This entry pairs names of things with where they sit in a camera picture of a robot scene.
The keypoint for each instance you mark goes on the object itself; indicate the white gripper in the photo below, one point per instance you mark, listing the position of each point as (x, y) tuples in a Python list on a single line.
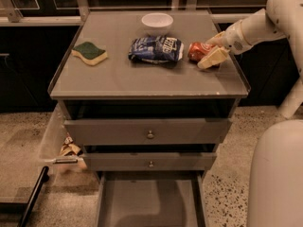
[(233, 39)]

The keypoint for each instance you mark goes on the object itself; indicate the red coke can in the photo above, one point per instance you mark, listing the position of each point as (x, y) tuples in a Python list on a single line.
[(198, 50)]

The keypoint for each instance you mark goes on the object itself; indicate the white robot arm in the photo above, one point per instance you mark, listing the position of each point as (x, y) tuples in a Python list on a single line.
[(276, 176)]

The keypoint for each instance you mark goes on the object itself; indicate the grey drawer cabinet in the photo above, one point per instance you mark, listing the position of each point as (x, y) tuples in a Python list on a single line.
[(118, 88)]

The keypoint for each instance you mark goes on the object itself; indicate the middle grey drawer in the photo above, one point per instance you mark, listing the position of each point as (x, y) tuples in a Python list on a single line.
[(151, 161)]

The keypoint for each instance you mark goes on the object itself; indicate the grey drawer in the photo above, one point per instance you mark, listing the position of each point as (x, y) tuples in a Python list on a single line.
[(178, 131), (151, 161), (151, 199)]

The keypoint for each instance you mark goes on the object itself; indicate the top grey drawer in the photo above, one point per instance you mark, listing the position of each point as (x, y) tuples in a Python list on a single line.
[(178, 131)]

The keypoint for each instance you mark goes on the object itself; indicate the bottom grey drawer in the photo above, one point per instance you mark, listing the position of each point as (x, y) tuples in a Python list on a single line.
[(151, 199)]

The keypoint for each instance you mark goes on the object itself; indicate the blue chip bag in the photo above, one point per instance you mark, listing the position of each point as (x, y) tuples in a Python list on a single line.
[(156, 49)]

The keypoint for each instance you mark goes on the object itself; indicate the white bowl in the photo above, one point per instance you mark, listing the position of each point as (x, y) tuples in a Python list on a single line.
[(157, 23)]

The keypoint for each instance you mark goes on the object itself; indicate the green yellow sponge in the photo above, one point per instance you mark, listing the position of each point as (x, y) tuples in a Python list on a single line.
[(89, 53)]

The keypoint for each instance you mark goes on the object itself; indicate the crumpled snack wrapper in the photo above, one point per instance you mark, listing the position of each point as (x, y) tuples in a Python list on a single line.
[(70, 148)]

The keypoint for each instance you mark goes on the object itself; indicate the clear plastic bin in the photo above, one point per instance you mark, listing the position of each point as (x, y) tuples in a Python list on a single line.
[(51, 144)]

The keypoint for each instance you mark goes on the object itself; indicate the black bar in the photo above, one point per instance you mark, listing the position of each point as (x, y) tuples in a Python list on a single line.
[(43, 178)]

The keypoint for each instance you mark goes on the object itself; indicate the metal window rail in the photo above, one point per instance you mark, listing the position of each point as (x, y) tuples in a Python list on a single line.
[(74, 12)]

